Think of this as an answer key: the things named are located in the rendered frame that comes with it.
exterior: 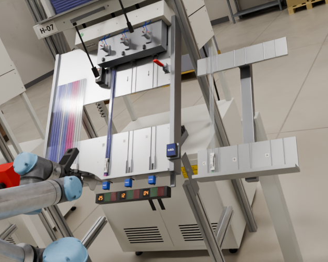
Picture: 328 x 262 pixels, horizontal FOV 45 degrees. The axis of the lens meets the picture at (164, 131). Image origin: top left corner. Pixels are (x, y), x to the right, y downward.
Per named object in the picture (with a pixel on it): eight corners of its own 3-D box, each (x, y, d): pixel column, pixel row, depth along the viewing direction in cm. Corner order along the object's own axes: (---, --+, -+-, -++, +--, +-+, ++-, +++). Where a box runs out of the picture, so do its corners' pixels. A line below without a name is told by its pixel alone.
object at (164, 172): (176, 175, 156) (167, 170, 150) (50, 191, 186) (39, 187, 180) (176, 172, 156) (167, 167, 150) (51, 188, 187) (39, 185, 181)
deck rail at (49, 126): (50, 191, 186) (40, 188, 181) (47, 191, 187) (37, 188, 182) (67, 59, 212) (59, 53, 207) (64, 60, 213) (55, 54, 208)
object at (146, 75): (176, 87, 170) (171, 82, 165) (60, 116, 200) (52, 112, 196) (177, 23, 182) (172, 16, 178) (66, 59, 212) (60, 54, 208)
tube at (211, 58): (215, 175, 135) (214, 175, 134) (211, 176, 136) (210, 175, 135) (213, 47, 153) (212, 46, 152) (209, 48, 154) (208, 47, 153)
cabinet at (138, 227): (242, 258, 200) (204, 152, 179) (126, 260, 232) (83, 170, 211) (261, 185, 253) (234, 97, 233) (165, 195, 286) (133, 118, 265)
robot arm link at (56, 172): (38, 160, 139) (55, 157, 136) (48, 164, 143) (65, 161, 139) (35, 182, 137) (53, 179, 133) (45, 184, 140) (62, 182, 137)
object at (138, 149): (173, 170, 154) (169, 168, 151) (47, 187, 184) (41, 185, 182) (174, 125, 161) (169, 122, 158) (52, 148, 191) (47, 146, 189)
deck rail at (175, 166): (180, 174, 155) (173, 170, 150) (176, 174, 156) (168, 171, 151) (181, 22, 181) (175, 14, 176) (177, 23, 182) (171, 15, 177)
